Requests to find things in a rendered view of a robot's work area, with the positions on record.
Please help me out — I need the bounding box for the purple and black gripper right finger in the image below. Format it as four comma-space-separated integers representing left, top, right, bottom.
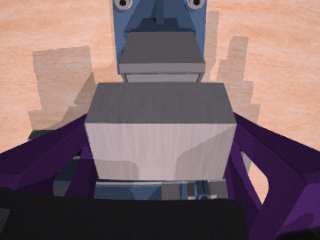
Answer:
224, 112, 320, 240

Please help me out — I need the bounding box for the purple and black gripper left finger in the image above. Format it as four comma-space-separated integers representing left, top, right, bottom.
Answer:
0, 113, 97, 198

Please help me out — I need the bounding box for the grey metal block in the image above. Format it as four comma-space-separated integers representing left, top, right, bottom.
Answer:
84, 82, 237, 181

